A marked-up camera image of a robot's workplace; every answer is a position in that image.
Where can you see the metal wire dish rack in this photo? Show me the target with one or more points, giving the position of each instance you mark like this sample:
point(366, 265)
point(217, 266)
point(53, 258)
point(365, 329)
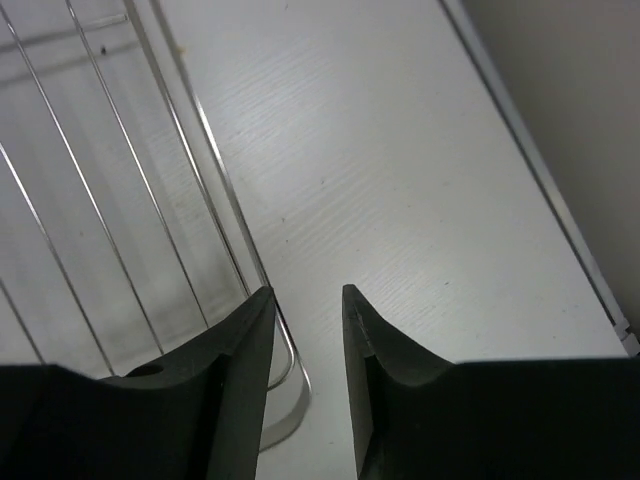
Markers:
point(122, 236)

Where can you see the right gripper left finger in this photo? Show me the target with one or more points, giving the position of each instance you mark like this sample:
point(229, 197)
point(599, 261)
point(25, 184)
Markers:
point(195, 412)

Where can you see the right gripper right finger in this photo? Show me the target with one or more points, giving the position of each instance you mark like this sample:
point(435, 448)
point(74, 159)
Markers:
point(415, 415)

